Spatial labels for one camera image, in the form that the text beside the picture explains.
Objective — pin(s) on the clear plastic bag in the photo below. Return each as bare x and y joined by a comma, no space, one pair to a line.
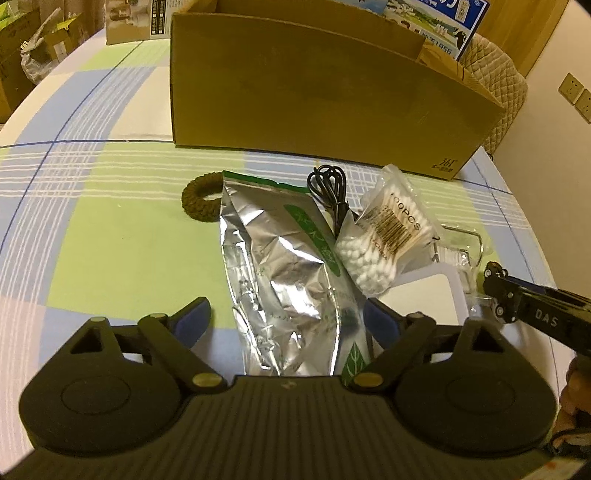
37,64

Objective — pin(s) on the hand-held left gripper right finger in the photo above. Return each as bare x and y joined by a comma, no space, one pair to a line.
381,323

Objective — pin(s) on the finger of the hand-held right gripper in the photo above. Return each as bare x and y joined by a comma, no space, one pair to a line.
503,288

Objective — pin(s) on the white square plastic box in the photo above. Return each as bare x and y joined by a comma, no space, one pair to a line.
425,295

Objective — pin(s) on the silver foil pouch green label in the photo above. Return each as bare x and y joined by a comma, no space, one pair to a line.
277,277

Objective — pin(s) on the clear plastic cup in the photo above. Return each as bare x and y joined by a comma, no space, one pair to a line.
466,258

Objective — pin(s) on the person's right hand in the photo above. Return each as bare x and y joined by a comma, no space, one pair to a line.
577,383

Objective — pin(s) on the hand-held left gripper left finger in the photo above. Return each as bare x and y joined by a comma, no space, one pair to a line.
191,319

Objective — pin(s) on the bag of cotton swabs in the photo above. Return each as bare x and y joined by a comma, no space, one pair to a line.
383,230

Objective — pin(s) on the beige quilted chair cushion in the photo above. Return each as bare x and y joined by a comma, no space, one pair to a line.
503,83

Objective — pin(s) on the dark blue milk carton box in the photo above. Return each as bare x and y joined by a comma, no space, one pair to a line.
438,23

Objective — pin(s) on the large brown cardboard box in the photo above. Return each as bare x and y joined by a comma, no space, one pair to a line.
300,92

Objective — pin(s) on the white appliance box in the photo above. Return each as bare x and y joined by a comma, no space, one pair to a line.
134,18

